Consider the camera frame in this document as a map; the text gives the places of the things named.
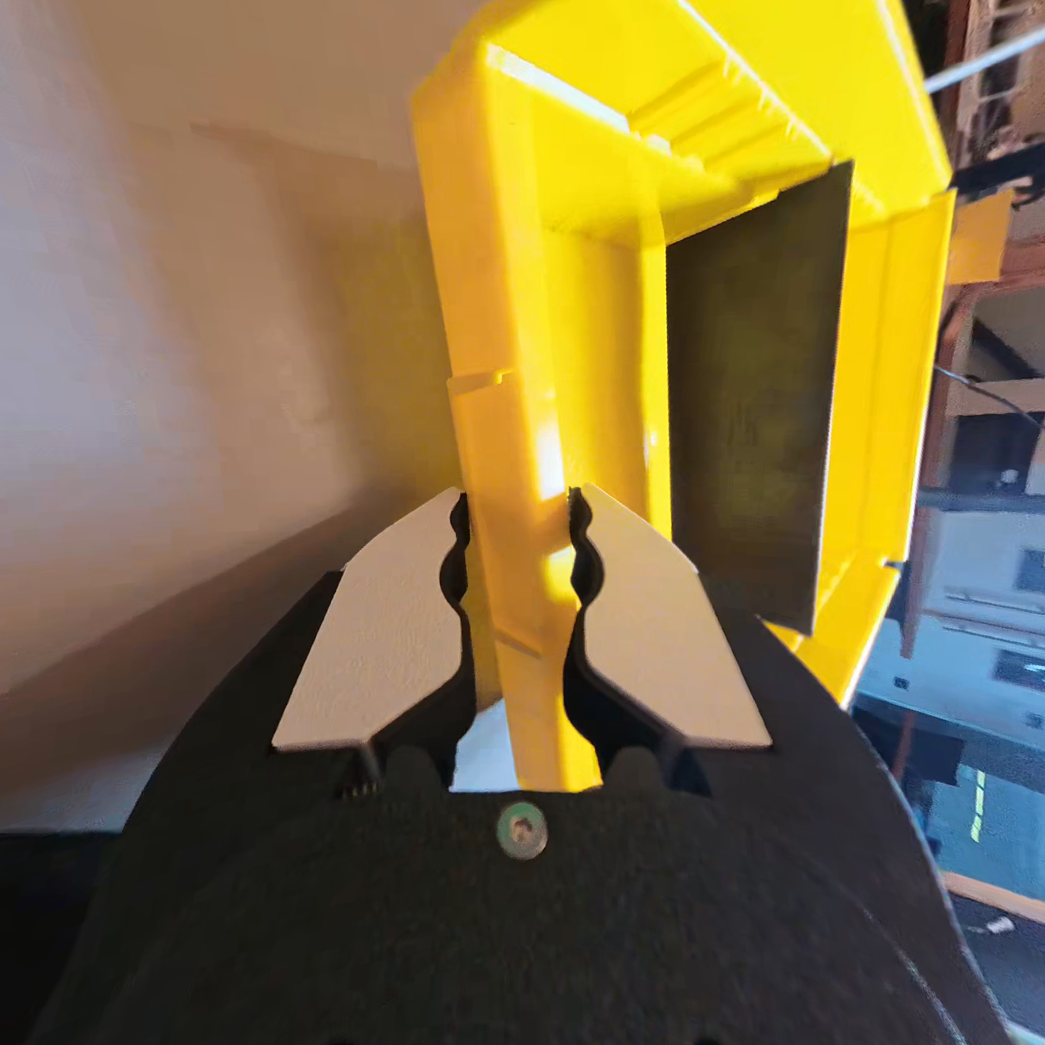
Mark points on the yellow cardboard tray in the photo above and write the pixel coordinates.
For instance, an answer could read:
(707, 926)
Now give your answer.
(980, 237)

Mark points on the yellow plastic bin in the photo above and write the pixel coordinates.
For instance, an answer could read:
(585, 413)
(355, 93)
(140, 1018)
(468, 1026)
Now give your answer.
(539, 245)

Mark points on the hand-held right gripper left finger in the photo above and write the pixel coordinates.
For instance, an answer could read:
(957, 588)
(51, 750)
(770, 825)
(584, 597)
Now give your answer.
(376, 653)

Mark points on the black bin divider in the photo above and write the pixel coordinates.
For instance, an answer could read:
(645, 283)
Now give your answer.
(751, 392)

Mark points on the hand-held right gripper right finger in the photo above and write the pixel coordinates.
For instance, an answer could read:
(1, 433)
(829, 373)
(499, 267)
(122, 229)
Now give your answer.
(670, 653)

